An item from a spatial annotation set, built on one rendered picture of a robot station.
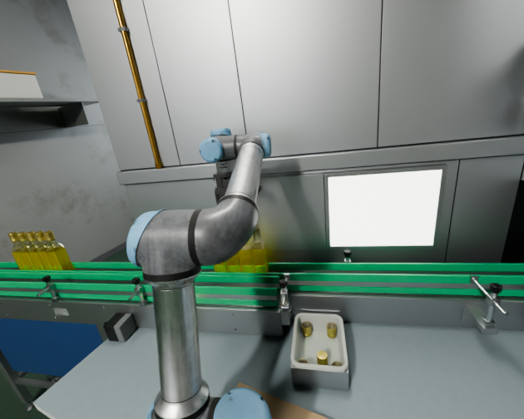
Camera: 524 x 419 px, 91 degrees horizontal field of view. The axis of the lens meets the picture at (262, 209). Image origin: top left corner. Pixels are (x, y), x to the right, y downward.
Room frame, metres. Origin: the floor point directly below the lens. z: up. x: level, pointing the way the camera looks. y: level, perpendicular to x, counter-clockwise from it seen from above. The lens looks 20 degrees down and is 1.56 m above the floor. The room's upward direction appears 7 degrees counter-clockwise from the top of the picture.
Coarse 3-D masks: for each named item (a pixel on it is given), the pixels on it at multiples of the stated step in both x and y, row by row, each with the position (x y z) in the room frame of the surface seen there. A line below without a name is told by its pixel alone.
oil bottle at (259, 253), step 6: (252, 246) 0.91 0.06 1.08; (258, 246) 0.91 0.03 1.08; (264, 246) 0.93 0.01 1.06; (252, 252) 0.91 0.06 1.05; (258, 252) 0.91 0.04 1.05; (264, 252) 0.92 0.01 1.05; (252, 258) 0.91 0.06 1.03; (258, 258) 0.91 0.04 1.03; (264, 258) 0.91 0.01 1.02; (258, 264) 0.91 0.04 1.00; (264, 264) 0.90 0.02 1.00; (258, 270) 0.91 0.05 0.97; (264, 270) 0.90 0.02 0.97
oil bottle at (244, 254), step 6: (246, 246) 0.92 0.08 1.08; (240, 252) 0.92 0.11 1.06; (246, 252) 0.92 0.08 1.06; (240, 258) 0.92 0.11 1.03; (246, 258) 0.92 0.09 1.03; (240, 264) 0.92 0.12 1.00; (246, 264) 0.92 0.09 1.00; (252, 264) 0.92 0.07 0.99; (240, 270) 0.93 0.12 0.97; (246, 270) 0.92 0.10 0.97; (252, 270) 0.92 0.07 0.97
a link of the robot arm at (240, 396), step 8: (232, 392) 0.39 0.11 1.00; (240, 392) 0.39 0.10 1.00; (248, 392) 0.39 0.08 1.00; (256, 392) 0.39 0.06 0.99; (216, 400) 0.39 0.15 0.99; (224, 400) 0.38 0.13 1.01; (232, 400) 0.38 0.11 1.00; (240, 400) 0.38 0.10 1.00; (248, 400) 0.38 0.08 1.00; (256, 400) 0.38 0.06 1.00; (264, 400) 0.38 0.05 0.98; (216, 408) 0.36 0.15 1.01; (224, 408) 0.36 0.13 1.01; (232, 408) 0.36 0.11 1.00; (240, 408) 0.36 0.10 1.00; (248, 408) 0.36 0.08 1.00; (256, 408) 0.36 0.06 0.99; (264, 408) 0.36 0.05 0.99; (208, 416) 0.36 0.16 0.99; (216, 416) 0.35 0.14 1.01; (224, 416) 0.35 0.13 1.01; (232, 416) 0.35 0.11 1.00; (240, 416) 0.35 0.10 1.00; (248, 416) 0.35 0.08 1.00; (256, 416) 0.35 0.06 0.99; (264, 416) 0.35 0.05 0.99
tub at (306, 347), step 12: (300, 324) 0.76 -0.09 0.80; (312, 324) 0.76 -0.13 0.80; (324, 324) 0.75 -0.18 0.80; (336, 324) 0.74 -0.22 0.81; (300, 336) 0.74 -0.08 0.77; (312, 336) 0.73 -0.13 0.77; (324, 336) 0.73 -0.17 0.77; (336, 336) 0.72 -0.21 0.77; (300, 348) 0.69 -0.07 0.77; (312, 348) 0.68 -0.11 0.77; (324, 348) 0.67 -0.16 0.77; (336, 348) 0.67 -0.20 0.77; (312, 360) 0.63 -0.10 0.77; (336, 360) 0.62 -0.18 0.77; (348, 360) 0.56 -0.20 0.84
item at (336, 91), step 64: (128, 0) 1.17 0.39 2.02; (192, 0) 1.11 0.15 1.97; (256, 0) 1.06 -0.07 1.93; (320, 0) 1.01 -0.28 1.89; (384, 0) 0.96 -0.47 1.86; (448, 0) 0.92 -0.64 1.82; (512, 0) 0.88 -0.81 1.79; (128, 64) 1.19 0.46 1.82; (192, 64) 1.12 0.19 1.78; (256, 64) 1.07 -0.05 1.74; (320, 64) 1.01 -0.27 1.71; (384, 64) 0.96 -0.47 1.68; (448, 64) 0.92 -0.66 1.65; (512, 64) 0.88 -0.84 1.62; (128, 128) 1.21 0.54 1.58; (192, 128) 1.14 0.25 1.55; (256, 128) 1.07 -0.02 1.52; (320, 128) 1.01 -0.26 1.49; (384, 128) 0.96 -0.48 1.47; (448, 128) 0.91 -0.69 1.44; (512, 128) 0.87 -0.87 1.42; (128, 192) 1.23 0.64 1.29; (192, 192) 1.15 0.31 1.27; (448, 192) 0.91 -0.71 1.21; (512, 192) 0.86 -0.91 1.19; (320, 256) 1.02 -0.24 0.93; (384, 256) 0.96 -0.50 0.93; (448, 256) 0.90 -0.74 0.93; (512, 256) 0.85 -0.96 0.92
